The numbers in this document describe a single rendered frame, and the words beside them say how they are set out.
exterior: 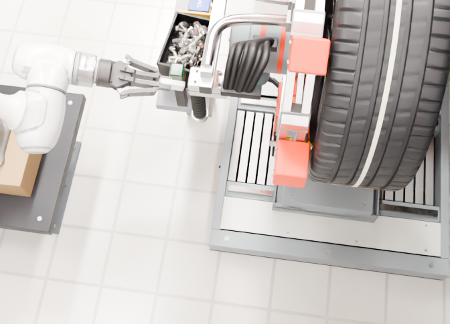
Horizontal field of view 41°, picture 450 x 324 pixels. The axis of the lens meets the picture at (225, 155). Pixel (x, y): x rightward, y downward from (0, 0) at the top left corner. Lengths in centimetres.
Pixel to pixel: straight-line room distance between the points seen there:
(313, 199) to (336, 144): 75
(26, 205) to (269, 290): 88
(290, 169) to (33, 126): 64
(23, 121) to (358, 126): 80
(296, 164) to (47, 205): 95
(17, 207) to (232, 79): 99
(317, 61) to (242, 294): 118
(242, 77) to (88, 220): 116
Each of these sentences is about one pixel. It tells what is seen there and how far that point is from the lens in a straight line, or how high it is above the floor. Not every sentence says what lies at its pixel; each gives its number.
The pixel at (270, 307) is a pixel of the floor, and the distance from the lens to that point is 219.
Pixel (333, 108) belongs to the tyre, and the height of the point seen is 104.
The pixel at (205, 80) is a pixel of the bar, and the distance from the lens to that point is 136.
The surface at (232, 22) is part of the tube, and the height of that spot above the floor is 101.
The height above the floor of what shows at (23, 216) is 30.
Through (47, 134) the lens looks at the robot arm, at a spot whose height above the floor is 79.
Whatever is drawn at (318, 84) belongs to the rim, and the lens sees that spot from 178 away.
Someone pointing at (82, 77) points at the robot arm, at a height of 79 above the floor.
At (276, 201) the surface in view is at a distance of 213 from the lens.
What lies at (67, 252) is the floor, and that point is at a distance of 230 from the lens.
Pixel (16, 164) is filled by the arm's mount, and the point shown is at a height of 40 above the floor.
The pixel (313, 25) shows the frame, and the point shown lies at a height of 112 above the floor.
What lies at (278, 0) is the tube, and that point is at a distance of 144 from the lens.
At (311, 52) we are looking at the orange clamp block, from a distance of 120.
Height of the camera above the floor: 216
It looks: 68 degrees down
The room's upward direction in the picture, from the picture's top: 2 degrees counter-clockwise
